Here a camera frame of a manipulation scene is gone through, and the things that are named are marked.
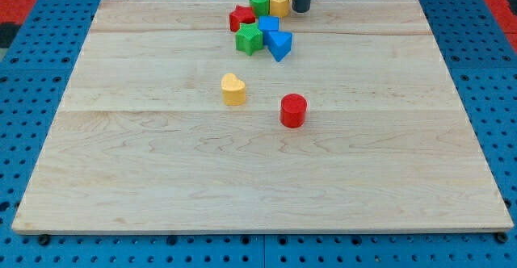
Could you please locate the red star block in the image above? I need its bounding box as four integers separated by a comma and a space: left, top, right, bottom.
229, 5, 256, 32

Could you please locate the blue cube block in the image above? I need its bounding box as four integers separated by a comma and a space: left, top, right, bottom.
258, 16, 280, 45

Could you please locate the yellow hexagon block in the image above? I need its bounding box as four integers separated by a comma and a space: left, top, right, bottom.
269, 0, 290, 18

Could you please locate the green star block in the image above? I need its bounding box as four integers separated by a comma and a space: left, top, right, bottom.
235, 23, 263, 56

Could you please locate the light wooden board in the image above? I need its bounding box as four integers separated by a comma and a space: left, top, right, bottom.
12, 0, 513, 235

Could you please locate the green circle block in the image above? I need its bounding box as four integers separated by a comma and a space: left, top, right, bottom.
249, 0, 270, 17

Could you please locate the red cylinder block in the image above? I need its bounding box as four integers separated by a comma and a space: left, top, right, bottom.
280, 94, 308, 128

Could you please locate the yellow heart block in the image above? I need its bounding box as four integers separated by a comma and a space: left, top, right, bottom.
221, 73, 246, 106

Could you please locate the blue triangle block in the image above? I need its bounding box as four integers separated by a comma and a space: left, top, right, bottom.
267, 31, 293, 62

